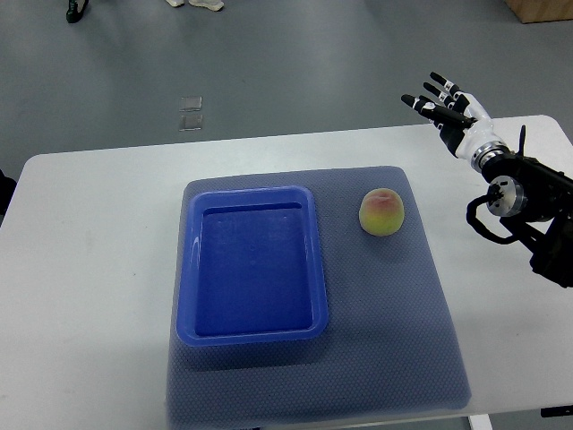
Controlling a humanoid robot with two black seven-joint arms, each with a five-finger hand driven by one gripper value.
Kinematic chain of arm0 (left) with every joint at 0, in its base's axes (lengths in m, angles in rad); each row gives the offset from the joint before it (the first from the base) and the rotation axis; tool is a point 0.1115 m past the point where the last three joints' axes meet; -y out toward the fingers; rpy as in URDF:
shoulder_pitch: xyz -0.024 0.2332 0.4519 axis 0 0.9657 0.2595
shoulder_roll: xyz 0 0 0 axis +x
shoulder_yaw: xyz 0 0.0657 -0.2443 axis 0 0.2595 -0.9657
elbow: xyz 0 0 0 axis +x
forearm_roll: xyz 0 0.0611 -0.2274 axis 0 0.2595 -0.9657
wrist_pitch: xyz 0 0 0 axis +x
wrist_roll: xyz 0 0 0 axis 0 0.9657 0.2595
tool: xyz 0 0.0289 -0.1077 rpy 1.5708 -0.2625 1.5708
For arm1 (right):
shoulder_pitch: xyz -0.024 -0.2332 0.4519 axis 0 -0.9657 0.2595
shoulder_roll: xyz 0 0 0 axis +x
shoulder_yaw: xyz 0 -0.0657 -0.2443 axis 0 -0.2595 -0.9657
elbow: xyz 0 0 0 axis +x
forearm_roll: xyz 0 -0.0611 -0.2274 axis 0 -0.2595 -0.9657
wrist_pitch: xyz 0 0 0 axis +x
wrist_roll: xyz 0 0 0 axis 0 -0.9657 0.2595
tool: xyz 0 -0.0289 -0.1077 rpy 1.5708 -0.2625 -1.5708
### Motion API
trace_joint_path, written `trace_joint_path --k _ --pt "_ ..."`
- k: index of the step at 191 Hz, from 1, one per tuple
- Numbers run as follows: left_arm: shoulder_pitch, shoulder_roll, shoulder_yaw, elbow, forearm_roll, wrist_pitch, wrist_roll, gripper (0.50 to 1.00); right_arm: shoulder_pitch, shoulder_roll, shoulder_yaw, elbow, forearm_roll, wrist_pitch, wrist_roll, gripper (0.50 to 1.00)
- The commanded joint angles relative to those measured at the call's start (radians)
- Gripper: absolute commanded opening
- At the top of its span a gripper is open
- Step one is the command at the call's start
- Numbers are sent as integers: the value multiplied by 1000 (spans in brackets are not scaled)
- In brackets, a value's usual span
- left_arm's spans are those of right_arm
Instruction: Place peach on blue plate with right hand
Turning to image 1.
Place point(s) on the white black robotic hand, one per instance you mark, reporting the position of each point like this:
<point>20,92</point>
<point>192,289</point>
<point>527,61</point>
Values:
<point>464,125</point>

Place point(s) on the peach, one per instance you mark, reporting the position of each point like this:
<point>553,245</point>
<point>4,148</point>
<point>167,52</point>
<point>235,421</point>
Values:
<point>382,212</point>

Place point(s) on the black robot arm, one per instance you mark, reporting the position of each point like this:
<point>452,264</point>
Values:
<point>533,203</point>

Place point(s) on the wooden box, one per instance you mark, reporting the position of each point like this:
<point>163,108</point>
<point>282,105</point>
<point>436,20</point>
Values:
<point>537,11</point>

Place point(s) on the blue grey textured mat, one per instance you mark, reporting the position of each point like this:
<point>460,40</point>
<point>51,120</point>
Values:
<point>389,348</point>

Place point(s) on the blue plastic tray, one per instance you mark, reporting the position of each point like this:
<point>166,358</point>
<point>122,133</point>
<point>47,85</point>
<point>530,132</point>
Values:
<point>251,269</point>

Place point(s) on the white shoe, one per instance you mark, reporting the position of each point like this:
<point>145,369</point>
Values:
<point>175,3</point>
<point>212,5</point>

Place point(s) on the white table leg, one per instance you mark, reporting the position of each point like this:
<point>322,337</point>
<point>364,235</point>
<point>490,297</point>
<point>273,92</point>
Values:
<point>480,422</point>

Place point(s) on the dark green shoe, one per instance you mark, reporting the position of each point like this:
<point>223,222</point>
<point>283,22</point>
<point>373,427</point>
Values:
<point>76,10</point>

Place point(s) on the black object at left edge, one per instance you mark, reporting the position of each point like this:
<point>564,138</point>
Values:
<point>7,188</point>

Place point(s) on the black table bracket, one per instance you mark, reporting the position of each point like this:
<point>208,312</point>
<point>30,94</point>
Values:
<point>566,411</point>

